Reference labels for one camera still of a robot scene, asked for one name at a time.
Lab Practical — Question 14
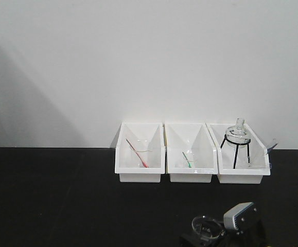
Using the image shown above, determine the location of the white right storage bin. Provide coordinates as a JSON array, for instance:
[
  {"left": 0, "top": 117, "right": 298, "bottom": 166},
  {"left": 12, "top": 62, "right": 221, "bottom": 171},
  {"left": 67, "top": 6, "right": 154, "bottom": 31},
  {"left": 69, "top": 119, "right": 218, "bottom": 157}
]
[{"left": 206, "top": 123, "right": 270, "bottom": 184}]

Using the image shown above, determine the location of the red tipped glass rod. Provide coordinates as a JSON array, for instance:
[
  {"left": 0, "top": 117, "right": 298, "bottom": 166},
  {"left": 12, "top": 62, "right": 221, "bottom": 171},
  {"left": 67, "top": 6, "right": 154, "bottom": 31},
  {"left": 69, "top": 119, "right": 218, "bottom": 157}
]
[{"left": 126, "top": 138, "right": 149, "bottom": 168}]

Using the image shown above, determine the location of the white left storage bin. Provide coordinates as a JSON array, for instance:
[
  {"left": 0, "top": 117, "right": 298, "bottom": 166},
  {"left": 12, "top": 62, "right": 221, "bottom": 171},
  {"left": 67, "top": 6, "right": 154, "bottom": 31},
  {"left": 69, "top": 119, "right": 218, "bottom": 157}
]
[{"left": 115, "top": 122, "right": 166, "bottom": 183}]

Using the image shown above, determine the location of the round glass flask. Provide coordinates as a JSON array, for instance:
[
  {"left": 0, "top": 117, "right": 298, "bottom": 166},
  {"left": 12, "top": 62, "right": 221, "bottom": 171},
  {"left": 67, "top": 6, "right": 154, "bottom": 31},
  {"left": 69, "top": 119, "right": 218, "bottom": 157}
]
[{"left": 225, "top": 118, "right": 251, "bottom": 148}]

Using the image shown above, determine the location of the clear glass beaker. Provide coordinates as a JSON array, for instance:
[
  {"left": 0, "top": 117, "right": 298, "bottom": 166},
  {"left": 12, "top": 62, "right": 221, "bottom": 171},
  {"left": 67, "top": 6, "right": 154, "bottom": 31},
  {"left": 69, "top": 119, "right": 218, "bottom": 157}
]
[{"left": 191, "top": 215, "right": 224, "bottom": 241}]

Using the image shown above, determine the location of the white middle storage bin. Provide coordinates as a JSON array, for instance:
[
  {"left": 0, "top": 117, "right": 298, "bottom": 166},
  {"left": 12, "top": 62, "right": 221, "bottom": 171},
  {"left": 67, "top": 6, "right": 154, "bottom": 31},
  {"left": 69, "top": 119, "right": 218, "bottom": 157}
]
[{"left": 165, "top": 123, "right": 218, "bottom": 183}]

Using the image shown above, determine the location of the green tipped glass rod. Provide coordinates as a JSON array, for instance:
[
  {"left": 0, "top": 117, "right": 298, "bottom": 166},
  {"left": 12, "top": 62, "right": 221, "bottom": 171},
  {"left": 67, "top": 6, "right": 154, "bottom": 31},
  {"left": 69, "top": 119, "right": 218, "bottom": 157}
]
[{"left": 182, "top": 152, "right": 192, "bottom": 168}]

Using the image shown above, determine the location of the white storage bin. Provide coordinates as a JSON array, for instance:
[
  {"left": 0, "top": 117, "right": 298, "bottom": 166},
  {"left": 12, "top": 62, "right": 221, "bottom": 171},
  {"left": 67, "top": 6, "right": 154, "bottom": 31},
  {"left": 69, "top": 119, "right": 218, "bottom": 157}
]
[
  {"left": 115, "top": 122, "right": 166, "bottom": 183},
  {"left": 206, "top": 123, "right": 270, "bottom": 184},
  {"left": 165, "top": 123, "right": 218, "bottom": 183}
]

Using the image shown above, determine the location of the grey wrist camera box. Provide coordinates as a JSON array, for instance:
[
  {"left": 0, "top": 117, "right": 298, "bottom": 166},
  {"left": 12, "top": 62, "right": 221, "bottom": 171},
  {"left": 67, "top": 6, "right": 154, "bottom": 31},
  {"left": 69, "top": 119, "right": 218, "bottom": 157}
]
[{"left": 223, "top": 202, "right": 260, "bottom": 232}]

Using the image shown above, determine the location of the black wire tripod stand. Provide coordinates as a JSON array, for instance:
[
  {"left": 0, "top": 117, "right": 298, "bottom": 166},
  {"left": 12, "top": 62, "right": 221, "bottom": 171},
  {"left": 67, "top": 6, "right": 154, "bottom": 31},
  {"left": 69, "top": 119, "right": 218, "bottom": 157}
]
[{"left": 220, "top": 134, "right": 251, "bottom": 169}]

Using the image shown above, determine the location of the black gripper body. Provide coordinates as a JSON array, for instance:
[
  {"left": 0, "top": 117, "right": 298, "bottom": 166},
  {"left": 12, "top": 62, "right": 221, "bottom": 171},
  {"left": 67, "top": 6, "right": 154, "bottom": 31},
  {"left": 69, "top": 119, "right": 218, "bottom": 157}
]
[{"left": 179, "top": 221, "right": 269, "bottom": 246}]

